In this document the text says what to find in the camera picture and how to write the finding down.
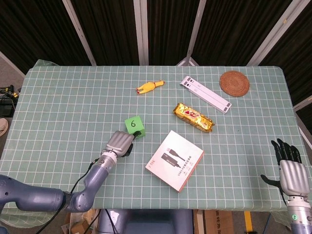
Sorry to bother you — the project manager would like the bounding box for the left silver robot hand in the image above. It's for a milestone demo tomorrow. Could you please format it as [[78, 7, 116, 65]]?
[[104, 130, 142, 158]]

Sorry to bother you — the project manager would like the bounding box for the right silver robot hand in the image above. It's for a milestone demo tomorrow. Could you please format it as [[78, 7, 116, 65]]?
[[260, 138, 310, 198]]

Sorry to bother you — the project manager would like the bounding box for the green numbered cube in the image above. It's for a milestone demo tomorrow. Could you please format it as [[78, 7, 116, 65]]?
[[124, 115, 146, 140]]

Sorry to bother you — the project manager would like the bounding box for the green checked tablecloth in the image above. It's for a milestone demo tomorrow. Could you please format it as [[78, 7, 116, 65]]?
[[0, 59, 312, 215]]

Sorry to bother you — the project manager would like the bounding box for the yellow rubber chicken toy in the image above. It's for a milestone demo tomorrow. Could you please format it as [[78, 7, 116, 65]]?
[[136, 80, 166, 96]]

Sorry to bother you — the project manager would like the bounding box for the gold foil biscuit pack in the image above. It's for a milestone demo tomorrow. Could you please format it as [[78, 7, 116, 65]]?
[[173, 102, 215, 133]]

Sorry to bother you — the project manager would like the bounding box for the blue-grey robot torso base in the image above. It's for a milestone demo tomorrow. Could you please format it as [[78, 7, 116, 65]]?
[[97, 209, 195, 234]]

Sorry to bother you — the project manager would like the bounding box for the brown cardboard box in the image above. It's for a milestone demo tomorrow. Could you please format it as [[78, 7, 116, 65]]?
[[194, 210, 235, 234]]

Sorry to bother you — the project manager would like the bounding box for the white folding laptop stand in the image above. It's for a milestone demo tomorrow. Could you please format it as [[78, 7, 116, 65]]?
[[179, 76, 233, 115]]

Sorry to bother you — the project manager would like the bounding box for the round woven rattan coaster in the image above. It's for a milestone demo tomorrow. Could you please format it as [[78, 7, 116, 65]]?
[[219, 70, 251, 98]]

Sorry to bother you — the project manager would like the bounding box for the beige shoe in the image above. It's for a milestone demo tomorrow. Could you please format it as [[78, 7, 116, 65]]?
[[0, 117, 9, 137]]

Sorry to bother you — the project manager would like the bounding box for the white USB cable box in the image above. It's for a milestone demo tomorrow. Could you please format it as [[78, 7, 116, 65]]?
[[145, 130, 205, 193]]

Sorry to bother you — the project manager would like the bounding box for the black device with yellow cables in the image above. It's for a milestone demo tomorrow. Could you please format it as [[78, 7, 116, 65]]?
[[0, 84, 20, 118]]

